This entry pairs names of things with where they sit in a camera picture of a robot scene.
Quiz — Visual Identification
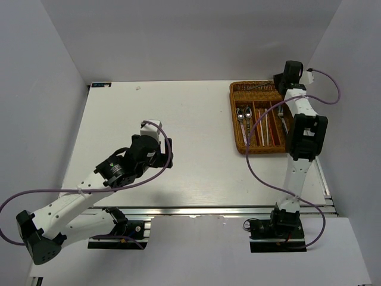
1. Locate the dark handled fork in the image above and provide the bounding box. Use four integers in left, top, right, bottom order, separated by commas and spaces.
277, 105, 288, 135

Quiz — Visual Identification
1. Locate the white chopstick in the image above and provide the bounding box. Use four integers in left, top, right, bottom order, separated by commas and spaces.
258, 110, 266, 146
265, 109, 274, 146

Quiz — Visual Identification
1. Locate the orange chopstick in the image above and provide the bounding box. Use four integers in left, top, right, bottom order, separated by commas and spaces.
268, 111, 278, 146
255, 108, 264, 147

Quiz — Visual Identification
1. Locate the dark handled spoon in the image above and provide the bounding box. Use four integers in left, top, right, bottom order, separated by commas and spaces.
243, 106, 252, 144

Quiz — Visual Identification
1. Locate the pink handled spoon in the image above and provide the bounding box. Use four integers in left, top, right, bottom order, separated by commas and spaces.
236, 108, 247, 145

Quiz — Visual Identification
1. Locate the dark handled knife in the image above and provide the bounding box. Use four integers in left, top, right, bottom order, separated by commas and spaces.
247, 80, 274, 91

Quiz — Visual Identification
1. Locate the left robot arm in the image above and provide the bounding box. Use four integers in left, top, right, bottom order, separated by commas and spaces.
16, 135, 173, 265

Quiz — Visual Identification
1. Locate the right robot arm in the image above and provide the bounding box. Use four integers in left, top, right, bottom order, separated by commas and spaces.
268, 60, 328, 238

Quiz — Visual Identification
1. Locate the wicker cutlery tray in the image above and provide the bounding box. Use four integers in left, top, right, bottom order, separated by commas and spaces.
229, 80, 293, 154

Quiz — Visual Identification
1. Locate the blue label sticker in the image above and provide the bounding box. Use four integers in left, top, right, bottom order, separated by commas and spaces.
90, 82, 112, 88

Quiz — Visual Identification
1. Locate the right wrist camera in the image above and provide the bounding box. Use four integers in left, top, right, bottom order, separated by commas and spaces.
299, 70, 314, 86

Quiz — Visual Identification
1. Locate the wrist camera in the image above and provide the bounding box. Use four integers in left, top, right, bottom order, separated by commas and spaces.
299, 70, 314, 86
140, 119, 163, 142

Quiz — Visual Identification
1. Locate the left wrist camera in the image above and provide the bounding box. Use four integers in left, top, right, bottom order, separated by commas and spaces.
140, 119, 163, 142

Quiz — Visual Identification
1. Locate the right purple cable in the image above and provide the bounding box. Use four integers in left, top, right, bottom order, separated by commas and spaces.
245, 68, 342, 250

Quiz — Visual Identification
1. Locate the purple cable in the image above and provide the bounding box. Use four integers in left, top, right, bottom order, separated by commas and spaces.
245, 68, 342, 250
0, 120, 174, 245

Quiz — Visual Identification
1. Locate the aluminium table rail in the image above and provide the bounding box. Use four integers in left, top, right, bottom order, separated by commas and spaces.
84, 206, 336, 216

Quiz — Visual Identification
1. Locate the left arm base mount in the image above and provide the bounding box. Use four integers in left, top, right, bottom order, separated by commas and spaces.
88, 207, 148, 250

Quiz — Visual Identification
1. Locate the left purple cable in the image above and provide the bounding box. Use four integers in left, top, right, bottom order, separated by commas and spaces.
0, 120, 174, 245

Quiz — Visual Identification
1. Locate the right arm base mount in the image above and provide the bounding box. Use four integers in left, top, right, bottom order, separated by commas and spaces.
242, 218, 307, 253

